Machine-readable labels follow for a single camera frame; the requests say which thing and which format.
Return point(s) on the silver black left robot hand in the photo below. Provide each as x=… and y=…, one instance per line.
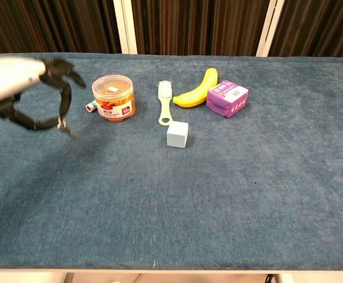
x=9, y=75

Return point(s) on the small silver metal key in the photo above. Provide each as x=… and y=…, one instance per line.
x=66, y=128

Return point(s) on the small white green tube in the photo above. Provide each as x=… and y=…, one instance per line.
x=90, y=106

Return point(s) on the clear jar of rubber bands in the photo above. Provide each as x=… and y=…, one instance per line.
x=114, y=100

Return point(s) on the light green plastic brush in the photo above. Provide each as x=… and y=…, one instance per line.
x=164, y=100

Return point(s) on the light blue foam cube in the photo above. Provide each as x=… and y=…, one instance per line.
x=177, y=135

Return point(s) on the yellow toy banana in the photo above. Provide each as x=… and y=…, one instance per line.
x=199, y=92

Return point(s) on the dark brown pleated curtain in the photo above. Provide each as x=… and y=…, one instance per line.
x=195, y=26

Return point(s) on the blue fabric table cover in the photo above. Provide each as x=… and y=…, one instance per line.
x=171, y=206

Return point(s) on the purple tissue pack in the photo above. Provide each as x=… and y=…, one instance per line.
x=226, y=98

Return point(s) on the white frame post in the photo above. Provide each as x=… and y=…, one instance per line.
x=125, y=26
x=266, y=29

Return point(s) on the white table frame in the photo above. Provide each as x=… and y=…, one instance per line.
x=36, y=276

